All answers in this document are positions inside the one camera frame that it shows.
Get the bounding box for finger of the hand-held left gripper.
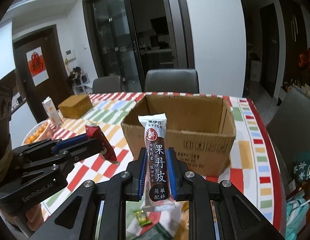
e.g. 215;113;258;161
22;137;108;179
11;133;89;165

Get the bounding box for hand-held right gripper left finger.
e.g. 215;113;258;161
27;147;148;240

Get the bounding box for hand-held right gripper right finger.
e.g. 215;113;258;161
166;148;285;240

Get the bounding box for dark red snack packet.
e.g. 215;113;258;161
85;122;120;165

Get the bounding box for dark brown long snack packet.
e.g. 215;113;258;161
138;113;176;212

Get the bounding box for brown cardboard box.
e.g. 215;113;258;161
120;94;237;178

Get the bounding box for white orange juice carton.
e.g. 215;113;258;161
42;97;62;127

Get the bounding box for woven brown box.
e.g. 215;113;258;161
57;94;94;119

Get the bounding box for pile of oranges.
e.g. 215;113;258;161
24;124;49;143

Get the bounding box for small green candy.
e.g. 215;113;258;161
134;209;152;227

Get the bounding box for dark wooden door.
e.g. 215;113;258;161
14;25;73;123

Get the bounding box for white shoe rack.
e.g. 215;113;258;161
69;66;92;93

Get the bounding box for grey dining chair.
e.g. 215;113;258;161
266;87;310;180
92;76;122;94
144;69;199;93

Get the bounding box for red white door poster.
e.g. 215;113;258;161
26;46;49;87

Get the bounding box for dark framed glass sliding door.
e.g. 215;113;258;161
82;0;190;93

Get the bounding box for teal plastic bag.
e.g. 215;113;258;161
286;192;310;235

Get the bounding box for green printed bag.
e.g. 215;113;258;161
292;152;310;183

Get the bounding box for white paper bag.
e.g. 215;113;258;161
250;60;262;82

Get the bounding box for red foil balloons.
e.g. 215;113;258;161
299;47;310;74

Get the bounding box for dark wardrobe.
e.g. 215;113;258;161
277;0;310;98

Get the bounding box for white wire basket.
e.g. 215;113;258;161
21;120;55;145

